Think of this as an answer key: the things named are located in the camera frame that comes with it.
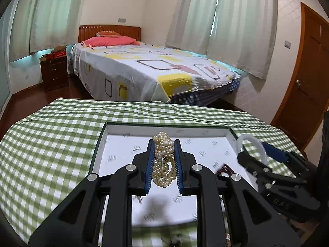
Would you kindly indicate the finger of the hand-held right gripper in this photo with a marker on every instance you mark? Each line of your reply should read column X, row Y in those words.
column 253, row 166
column 276, row 153

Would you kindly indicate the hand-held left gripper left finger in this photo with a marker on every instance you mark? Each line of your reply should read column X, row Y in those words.
column 151, row 164

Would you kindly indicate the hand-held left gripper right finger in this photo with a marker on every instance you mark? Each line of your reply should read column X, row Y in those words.
column 179, row 167

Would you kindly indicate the white jade bangle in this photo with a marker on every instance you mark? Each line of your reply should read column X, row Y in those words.
column 257, row 141

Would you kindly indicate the white-lined jewelry box tray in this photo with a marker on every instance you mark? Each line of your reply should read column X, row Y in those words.
column 120, row 144

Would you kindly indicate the blue plaid bed sheet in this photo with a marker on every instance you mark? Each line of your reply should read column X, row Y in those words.
column 205, row 96

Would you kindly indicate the wooden door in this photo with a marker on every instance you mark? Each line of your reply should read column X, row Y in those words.
column 308, row 82

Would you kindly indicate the printed white bedspread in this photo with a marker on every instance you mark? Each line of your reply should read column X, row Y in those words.
column 144, row 69

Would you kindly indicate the green checked tablecloth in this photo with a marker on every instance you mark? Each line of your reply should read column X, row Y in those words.
column 51, row 139

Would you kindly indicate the pink pillow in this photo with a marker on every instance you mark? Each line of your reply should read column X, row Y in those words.
column 110, row 41

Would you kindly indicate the white curtain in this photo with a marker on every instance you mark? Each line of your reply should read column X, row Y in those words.
column 190, row 15
column 59, row 12
column 244, row 25
column 20, row 30

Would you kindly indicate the dark wooden nightstand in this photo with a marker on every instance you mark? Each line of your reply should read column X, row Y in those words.
column 54, row 72

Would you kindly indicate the orange pillow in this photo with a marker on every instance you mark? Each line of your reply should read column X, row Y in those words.
column 108, row 33

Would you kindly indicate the red box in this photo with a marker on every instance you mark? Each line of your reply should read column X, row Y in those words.
column 59, row 54

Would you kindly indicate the wooden bed headboard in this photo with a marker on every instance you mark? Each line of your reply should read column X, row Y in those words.
column 90, row 32

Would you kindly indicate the brown bag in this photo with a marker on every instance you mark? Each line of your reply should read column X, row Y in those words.
column 59, row 49

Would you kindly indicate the stack of books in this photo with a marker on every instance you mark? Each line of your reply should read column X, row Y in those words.
column 46, row 58

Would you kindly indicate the wall light switch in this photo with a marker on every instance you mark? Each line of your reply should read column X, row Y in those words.
column 287, row 44

